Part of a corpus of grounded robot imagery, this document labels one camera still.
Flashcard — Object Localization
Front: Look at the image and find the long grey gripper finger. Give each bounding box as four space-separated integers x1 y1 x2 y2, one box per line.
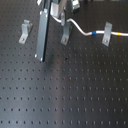
35 10 48 61

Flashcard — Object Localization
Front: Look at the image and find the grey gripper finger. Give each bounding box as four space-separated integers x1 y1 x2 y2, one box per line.
61 9 66 26

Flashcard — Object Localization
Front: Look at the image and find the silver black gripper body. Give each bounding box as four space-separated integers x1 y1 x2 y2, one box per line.
35 0 81 18

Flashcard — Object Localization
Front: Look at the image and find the white cable with coloured bands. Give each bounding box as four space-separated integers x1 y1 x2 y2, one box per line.
65 18 128 37

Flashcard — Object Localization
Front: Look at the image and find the middle metal cable clip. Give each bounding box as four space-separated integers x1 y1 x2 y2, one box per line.
61 23 72 45

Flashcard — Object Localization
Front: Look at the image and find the metal cable clip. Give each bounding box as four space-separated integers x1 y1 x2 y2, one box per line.
19 20 33 44
61 23 72 45
102 22 112 46

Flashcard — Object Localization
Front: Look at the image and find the left metal cable clip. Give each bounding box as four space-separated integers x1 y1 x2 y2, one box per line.
19 20 33 44

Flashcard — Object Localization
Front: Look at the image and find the right metal cable clip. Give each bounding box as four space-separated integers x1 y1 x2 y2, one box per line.
102 22 112 46

